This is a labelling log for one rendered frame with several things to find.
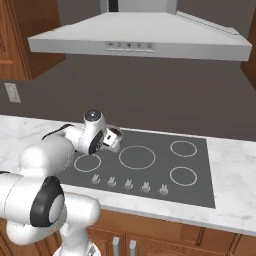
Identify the grey range hood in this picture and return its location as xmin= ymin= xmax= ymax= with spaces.
xmin=27 ymin=0 xmax=253 ymax=63

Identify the brown wooden wall cupboard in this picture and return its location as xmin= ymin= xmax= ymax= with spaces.
xmin=0 ymin=0 xmax=67 ymax=81
xmin=240 ymin=16 xmax=256 ymax=91

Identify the black pan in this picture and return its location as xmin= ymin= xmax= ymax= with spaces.
xmin=41 ymin=123 xmax=76 ymax=141

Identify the silver hob knob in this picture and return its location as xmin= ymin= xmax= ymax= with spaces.
xmin=106 ymin=176 xmax=118 ymax=188
xmin=91 ymin=173 xmax=102 ymax=185
xmin=123 ymin=178 xmax=134 ymax=190
xmin=158 ymin=183 xmax=170 ymax=196
xmin=140 ymin=181 xmax=152 ymax=193

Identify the silver cupboard handle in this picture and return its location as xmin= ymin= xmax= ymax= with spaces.
xmin=111 ymin=236 xmax=121 ymax=256
xmin=128 ymin=239 xmax=138 ymax=256

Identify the dark grey hob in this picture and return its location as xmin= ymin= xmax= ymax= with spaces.
xmin=57 ymin=128 xmax=217 ymax=210

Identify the brown wooden cupboard door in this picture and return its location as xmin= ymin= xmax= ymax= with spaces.
xmin=199 ymin=227 xmax=242 ymax=256
xmin=125 ymin=233 xmax=202 ymax=256
xmin=87 ymin=227 xmax=126 ymax=256

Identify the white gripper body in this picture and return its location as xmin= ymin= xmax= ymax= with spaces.
xmin=105 ymin=128 xmax=124 ymax=154

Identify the white wall socket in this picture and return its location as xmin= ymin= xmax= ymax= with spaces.
xmin=3 ymin=82 xmax=22 ymax=104

